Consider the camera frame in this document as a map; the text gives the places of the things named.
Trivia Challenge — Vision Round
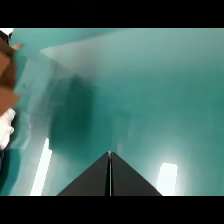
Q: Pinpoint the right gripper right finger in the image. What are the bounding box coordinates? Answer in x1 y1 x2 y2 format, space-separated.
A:
110 151 163 197

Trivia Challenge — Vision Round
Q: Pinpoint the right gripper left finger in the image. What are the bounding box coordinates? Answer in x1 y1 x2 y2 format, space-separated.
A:
56 151 111 197

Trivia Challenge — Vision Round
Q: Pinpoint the white garment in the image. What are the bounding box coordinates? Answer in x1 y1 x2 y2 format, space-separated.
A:
0 107 17 152

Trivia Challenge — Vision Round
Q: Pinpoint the brown garment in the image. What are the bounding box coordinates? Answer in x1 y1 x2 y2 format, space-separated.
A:
0 30 24 118

